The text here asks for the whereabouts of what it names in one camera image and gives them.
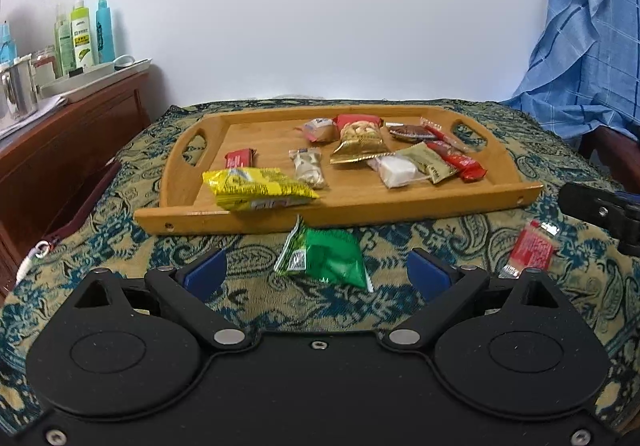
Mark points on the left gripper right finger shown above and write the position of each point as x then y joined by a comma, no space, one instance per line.
515,347

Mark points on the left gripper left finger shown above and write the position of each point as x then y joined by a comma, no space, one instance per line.
118,346

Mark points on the red clear cracker packet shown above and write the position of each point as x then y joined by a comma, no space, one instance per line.
534,248

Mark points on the red chocolate bar long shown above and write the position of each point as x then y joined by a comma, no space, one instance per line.
469,170

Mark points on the gold foil snack packet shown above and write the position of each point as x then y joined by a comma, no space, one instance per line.
428,162

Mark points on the green foil snack packet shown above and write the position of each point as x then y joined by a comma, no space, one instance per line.
330,256

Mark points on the yellow snack bag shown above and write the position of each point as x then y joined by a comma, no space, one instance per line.
251,189

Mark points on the clear white cake packet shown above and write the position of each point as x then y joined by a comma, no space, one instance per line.
396,172

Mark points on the brown almond chocolate packet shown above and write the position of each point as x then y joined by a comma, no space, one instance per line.
410,133

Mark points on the red wafer bar wrapper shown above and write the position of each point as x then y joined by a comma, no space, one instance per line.
241,158

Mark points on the gold red peanut bag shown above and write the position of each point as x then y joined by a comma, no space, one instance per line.
361,139

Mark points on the nougat nut candy packet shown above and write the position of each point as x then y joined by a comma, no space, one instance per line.
307,167

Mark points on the pink cookie packet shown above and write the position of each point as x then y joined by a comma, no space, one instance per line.
320,131

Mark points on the blue checked cloth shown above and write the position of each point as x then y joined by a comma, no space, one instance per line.
584,69

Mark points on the dark wooden cabinet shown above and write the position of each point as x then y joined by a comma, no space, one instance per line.
43,168

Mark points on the wooden serving tray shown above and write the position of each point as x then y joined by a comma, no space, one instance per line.
354,195

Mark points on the white plastic tray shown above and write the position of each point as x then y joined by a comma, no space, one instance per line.
95,79

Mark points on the steel mug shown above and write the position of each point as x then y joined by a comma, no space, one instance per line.
18,90

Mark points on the glass jar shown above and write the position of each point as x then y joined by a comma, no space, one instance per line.
45,65

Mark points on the lime green spray bottle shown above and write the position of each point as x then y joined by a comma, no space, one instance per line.
81,35

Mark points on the small teal bottle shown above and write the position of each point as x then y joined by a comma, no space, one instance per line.
8,50

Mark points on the teal spray bottle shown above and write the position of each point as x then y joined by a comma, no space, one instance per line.
104,33

